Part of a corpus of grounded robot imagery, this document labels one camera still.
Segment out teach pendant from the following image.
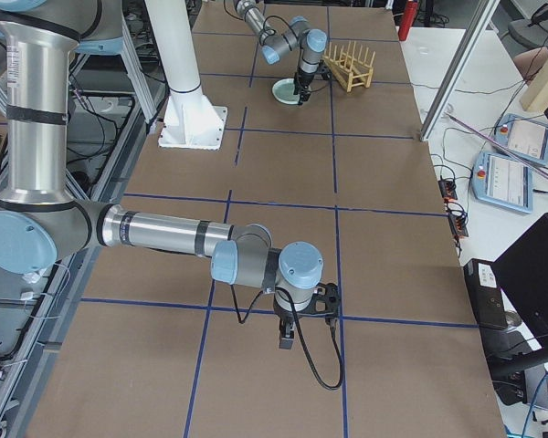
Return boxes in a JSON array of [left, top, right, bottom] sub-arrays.
[[471, 151, 533, 214], [494, 113, 548, 165]]

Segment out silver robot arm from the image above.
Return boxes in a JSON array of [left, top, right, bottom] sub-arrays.
[[0, 1, 327, 350], [233, 1, 329, 106]]

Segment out wooden plate rack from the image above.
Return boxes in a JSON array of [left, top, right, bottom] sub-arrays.
[[322, 40, 376, 93]]

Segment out black power strip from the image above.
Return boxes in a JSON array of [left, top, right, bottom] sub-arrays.
[[438, 178, 469, 240]]

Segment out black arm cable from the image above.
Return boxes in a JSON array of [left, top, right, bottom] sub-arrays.
[[230, 285, 346, 391]]

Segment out red fire extinguisher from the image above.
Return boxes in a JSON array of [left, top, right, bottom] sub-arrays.
[[398, 0, 418, 42]]

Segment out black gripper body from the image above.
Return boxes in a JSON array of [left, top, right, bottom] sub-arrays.
[[295, 70, 314, 91], [273, 303, 295, 332]]

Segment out aluminium frame post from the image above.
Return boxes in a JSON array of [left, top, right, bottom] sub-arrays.
[[419, 0, 500, 141]]

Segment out far teach pendant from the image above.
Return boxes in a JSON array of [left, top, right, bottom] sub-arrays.
[[494, 113, 548, 165]]

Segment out near teach pendant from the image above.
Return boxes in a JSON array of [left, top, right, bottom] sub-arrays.
[[471, 151, 533, 214]]

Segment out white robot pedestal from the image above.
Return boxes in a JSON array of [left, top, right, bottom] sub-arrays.
[[145, 0, 227, 151]]

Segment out light green plate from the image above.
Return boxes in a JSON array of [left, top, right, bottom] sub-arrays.
[[272, 78, 299, 105]]

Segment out black laptop computer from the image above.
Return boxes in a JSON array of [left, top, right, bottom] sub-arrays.
[[464, 212, 548, 339]]

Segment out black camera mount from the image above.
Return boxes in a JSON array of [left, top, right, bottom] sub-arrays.
[[302, 283, 342, 318]]

